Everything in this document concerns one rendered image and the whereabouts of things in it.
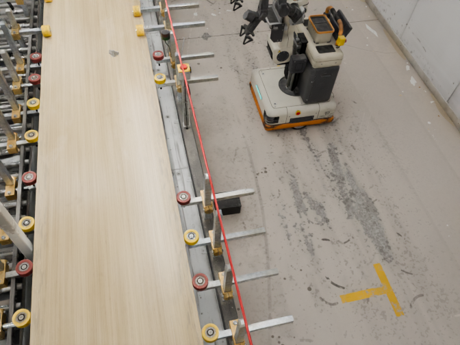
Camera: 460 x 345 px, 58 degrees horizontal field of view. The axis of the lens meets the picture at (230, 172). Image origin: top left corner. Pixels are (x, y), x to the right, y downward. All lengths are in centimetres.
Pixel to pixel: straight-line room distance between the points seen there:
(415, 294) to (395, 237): 45
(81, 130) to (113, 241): 82
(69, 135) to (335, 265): 207
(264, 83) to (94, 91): 163
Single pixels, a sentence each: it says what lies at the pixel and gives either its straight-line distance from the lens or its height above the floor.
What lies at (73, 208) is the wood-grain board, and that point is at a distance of 241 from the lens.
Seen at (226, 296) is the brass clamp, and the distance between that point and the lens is 216.
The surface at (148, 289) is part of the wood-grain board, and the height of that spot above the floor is 90.
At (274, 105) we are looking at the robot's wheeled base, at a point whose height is 28.
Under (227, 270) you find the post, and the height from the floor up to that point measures 110.
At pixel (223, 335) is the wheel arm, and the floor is 83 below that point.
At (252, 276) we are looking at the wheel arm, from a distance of 222.
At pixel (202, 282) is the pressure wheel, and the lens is 211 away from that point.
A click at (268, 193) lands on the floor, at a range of 346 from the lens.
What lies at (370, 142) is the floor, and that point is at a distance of 406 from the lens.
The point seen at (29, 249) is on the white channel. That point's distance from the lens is 239.
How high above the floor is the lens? 288
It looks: 54 degrees down
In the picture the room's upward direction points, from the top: 5 degrees clockwise
